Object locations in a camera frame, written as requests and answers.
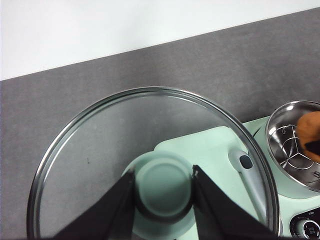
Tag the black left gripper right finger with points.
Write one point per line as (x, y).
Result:
(220, 215)

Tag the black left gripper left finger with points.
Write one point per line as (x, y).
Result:
(107, 210)

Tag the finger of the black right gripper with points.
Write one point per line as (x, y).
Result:
(313, 148)

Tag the brown potato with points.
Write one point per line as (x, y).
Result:
(310, 125)

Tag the glass lid with green knob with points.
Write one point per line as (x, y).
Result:
(163, 185)

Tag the green breakfast machine base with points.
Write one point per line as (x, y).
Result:
(297, 203)

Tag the silver knob with text mark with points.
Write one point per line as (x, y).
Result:
(312, 230)

